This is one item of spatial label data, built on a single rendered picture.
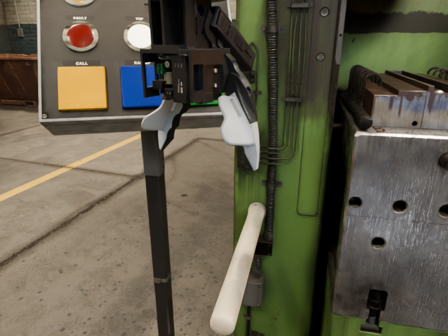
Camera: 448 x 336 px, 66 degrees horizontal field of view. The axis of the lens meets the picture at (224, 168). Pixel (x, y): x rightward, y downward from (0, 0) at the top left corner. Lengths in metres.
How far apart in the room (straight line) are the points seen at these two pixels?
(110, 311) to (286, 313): 0.79
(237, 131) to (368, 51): 0.91
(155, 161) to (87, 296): 1.11
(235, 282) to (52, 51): 0.53
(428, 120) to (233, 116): 0.50
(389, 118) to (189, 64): 0.53
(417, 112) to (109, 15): 0.62
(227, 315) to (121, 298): 1.11
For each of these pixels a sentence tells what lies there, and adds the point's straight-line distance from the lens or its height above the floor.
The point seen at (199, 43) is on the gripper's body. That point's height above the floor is 1.08.
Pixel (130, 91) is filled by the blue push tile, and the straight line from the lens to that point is 0.62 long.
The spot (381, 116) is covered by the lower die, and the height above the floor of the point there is 0.94.
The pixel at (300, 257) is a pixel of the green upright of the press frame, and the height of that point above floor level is 0.48.
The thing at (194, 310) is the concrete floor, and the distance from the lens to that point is 1.61.
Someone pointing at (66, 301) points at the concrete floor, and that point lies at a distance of 1.78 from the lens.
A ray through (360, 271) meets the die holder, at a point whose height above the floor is 0.60.
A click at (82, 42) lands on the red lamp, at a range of 0.67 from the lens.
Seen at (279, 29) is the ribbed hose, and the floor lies 1.11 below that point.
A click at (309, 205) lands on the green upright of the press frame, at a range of 1.00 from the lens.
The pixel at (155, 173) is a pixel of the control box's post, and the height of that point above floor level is 0.81.
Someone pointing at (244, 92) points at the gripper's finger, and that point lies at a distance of 0.40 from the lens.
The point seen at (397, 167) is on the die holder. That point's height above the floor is 0.85.
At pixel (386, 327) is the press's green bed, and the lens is 0.97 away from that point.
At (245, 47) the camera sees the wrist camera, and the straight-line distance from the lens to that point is 0.47.
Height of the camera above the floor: 1.08
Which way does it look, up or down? 20 degrees down
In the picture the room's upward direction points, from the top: straight up
